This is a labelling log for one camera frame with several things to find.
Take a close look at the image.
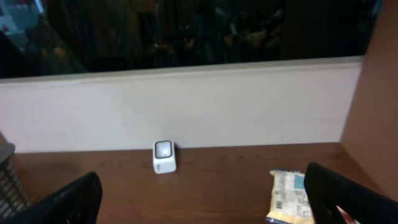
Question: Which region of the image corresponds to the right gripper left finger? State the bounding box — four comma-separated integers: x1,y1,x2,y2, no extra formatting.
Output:
3,171,103,224

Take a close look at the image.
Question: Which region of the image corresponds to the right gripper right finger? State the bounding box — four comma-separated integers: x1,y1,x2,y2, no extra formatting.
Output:
304,162,397,224

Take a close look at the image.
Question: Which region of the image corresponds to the white printed refill pouch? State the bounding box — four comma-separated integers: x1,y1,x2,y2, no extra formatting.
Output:
266,169,315,224

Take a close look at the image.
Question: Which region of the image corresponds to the red Top chocolate bar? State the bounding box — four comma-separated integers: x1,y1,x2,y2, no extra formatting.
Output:
337,207,360,224

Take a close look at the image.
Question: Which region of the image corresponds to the white barcode scanner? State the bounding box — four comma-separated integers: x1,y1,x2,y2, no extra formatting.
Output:
152,140,177,174

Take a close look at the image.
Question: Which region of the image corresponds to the grey plastic mesh basket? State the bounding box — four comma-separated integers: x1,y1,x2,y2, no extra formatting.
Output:
0,143,31,222

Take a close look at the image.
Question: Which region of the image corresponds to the dark glass window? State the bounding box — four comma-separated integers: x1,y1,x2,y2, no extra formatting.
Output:
1,0,382,79

